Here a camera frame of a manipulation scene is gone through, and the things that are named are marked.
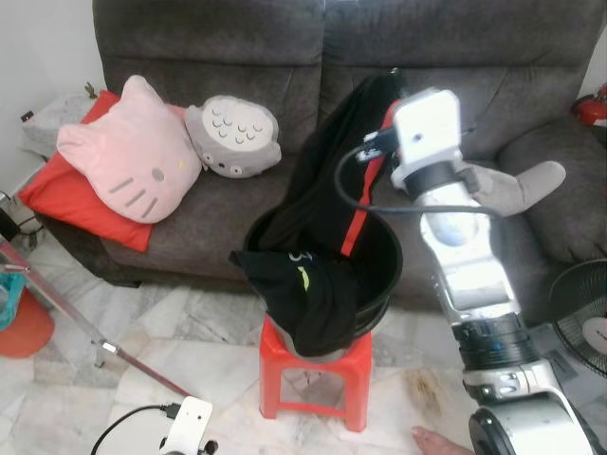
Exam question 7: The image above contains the black garment red trim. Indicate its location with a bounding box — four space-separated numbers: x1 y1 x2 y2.
285 68 409 262

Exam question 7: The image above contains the long grey plush toy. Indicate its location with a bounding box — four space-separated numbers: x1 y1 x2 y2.
460 159 567 217

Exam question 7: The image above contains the black floor fan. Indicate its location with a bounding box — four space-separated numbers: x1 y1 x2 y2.
550 261 607 378

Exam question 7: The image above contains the red fire extinguisher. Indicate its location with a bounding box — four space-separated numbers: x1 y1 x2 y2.
572 83 607 126

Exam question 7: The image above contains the black plastic laundry basket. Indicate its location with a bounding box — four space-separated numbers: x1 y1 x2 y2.
242 204 404 342

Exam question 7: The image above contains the bare human foot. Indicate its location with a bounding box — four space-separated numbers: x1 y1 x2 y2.
411 427 475 455

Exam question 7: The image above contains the red plastic stool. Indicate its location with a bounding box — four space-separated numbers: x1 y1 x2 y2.
259 318 374 433

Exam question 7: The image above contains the grey round plush toy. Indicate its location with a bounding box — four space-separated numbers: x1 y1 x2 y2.
183 95 283 179

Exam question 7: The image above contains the dark grey fabric sofa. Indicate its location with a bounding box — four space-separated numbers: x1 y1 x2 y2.
33 0 607 319

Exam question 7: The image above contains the pink cat face pillow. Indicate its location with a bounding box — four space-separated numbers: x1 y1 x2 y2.
57 76 203 224

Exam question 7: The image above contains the red cushion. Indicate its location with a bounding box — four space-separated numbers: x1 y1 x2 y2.
19 90 157 252

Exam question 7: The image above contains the silver metal clothes rack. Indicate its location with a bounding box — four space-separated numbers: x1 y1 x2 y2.
0 237 195 399

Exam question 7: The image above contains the white patterned cushion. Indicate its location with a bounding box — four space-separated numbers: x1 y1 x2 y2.
21 90 96 157

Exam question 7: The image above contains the orange bin teal bag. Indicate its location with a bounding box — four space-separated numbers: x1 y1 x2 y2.
0 265 55 359

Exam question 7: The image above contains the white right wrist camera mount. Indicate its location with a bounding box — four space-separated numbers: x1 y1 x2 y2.
391 87 466 186

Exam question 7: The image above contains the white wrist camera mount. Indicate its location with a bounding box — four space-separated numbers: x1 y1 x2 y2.
163 396 214 455
391 87 466 186

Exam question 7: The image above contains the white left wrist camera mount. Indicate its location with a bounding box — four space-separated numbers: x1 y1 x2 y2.
163 396 214 455

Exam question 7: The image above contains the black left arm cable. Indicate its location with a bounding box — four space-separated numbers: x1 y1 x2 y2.
90 403 183 455

